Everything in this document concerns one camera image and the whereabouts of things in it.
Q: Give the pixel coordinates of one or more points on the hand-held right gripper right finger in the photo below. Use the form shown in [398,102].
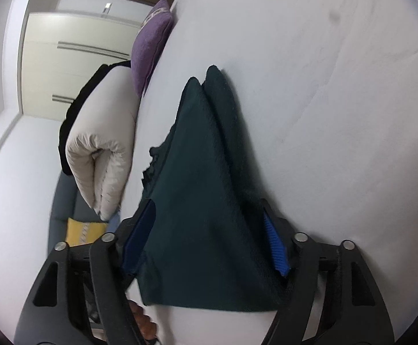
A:
[277,248]

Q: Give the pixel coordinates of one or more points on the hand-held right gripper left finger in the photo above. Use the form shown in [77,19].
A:
[140,237]

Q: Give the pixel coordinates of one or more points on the dark green sweater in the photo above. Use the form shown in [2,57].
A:
[201,187]

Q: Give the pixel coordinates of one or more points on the person's left hand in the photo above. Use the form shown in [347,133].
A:
[144,321]

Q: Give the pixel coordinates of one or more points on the blue blanket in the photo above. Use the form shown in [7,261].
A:
[113,223]

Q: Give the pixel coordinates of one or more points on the yellow pillow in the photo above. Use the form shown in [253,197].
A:
[77,231]

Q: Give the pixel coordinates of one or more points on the grey upholstered headboard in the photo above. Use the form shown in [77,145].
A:
[63,201]

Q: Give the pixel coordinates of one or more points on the rolled beige duvet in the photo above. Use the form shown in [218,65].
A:
[101,122]

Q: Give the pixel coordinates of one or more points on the black cloth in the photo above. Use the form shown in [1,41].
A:
[74,111]

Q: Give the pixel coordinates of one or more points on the cream wardrobe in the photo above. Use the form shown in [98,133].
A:
[50,79]

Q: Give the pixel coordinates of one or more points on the purple pillow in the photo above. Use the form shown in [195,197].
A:
[147,50]

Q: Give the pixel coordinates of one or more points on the white wall control panel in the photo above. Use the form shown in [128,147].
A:
[107,8]

